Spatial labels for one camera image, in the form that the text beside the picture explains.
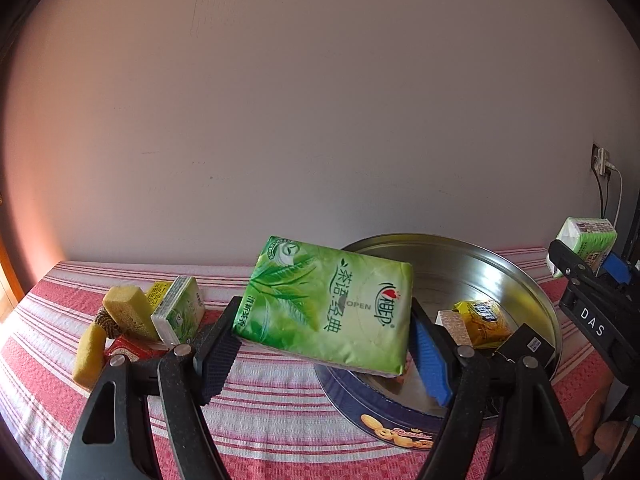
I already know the red packet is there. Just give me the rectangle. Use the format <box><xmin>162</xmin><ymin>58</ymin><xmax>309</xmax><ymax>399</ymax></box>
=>
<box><xmin>104</xmin><ymin>336</ymin><xmax>168</xmax><ymax>363</ymax></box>

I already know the large yellow sponge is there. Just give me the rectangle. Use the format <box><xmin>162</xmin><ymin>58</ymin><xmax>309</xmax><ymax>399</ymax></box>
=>
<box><xmin>102</xmin><ymin>286</ymin><xmax>160</xmax><ymax>343</ymax></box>

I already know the black box with white label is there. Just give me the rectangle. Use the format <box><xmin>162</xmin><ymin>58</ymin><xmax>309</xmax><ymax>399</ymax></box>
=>
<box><xmin>492</xmin><ymin>322</ymin><xmax>557</xmax><ymax>367</ymax></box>

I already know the large green tissue pack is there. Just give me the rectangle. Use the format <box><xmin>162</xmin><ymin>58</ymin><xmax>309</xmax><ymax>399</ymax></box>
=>
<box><xmin>232</xmin><ymin>235</ymin><xmax>415</xmax><ymax>380</ymax></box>

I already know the small yellow sponge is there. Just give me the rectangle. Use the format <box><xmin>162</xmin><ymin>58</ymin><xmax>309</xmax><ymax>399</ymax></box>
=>
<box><xmin>72</xmin><ymin>324</ymin><xmax>107</xmax><ymax>391</ymax></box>

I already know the yellow foil snack packet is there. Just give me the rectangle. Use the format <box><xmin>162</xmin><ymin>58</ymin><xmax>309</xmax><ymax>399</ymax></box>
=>
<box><xmin>146</xmin><ymin>281</ymin><xmax>173</xmax><ymax>309</ymax></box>

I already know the beige wafer packet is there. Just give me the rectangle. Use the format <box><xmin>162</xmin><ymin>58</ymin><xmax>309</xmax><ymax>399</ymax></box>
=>
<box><xmin>436</xmin><ymin>309</ymin><xmax>475</xmax><ymax>347</ymax></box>

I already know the red white striped tablecloth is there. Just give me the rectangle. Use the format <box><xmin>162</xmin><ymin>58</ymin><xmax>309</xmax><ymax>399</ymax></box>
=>
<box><xmin>0</xmin><ymin>246</ymin><xmax>640</xmax><ymax>480</ymax></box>

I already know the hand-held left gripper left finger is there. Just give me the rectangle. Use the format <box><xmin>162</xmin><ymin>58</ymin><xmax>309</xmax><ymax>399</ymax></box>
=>
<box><xmin>65</xmin><ymin>296</ymin><xmax>244</xmax><ymax>480</ymax></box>

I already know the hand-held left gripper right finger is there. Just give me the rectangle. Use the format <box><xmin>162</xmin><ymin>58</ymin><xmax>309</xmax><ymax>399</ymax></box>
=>
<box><xmin>407</xmin><ymin>300</ymin><xmax>583</xmax><ymax>480</ymax></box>

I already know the wooden door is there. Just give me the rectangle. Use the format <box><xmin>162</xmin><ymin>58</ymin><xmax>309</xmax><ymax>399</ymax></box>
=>
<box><xmin>0</xmin><ymin>185</ymin><xmax>23</xmax><ymax>313</ymax></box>

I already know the woven rope ball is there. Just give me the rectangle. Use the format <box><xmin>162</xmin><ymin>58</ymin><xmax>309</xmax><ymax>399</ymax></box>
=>
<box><xmin>95</xmin><ymin>308</ymin><xmax>123</xmax><ymax>340</ymax></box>

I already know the person's right hand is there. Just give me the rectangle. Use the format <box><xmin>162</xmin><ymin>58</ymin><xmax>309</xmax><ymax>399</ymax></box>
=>
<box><xmin>582</xmin><ymin>372</ymin><xmax>640</xmax><ymax>461</ymax></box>

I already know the small green tissue pack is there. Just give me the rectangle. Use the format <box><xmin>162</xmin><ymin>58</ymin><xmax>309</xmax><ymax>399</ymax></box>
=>
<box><xmin>559</xmin><ymin>216</ymin><xmax>619</xmax><ymax>272</ymax></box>
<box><xmin>150</xmin><ymin>276</ymin><xmax>206</xmax><ymax>346</ymax></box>

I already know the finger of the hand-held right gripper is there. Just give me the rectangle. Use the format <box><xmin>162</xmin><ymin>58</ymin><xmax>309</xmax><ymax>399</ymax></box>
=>
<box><xmin>547</xmin><ymin>239</ymin><xmax>597</xmax><ymax>283</ymax></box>
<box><xmin>599</xmin><ymin>251</ymin><xmax>640</xmax><ymax>292</ymax></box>

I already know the white cable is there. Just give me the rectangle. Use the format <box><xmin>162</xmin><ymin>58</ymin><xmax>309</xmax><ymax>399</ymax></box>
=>
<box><xmin>611</xmin><ymin>165</ymin><xmax>624</xmax><ymax>221</ymax></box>

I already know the yellow snack packet dark logo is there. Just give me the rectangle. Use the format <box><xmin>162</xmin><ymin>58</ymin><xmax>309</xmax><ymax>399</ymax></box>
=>
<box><xmin>452</xmin><ymin>299</ymin><xmax>513</xmax><ymax>349</ymax></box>

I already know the blue round cookie tin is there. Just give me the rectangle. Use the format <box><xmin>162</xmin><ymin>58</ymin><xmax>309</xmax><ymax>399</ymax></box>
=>
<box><xmin>312</xmin><ymin>232</ymin><xmax>563</xmax><ymax>453</ymax></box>

